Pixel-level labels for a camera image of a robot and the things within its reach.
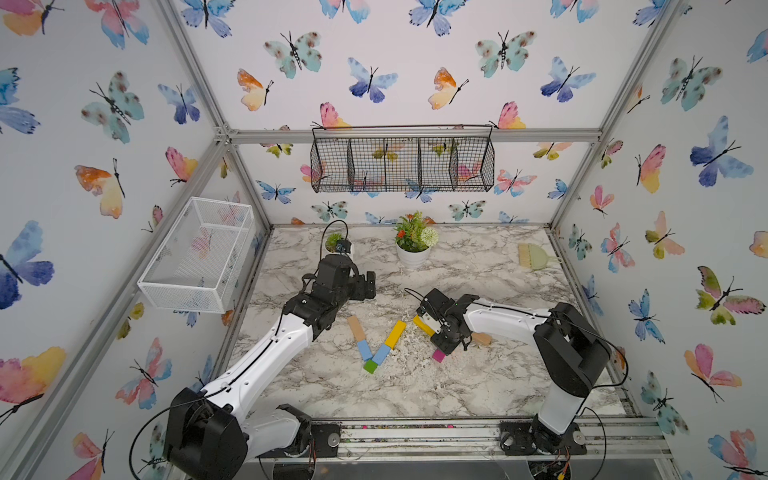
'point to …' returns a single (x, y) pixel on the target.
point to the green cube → (370, 366)
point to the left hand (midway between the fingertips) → (361, 271)
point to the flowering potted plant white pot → (414, 236)
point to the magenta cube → (438, 356)
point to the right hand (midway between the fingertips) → (447, 339)
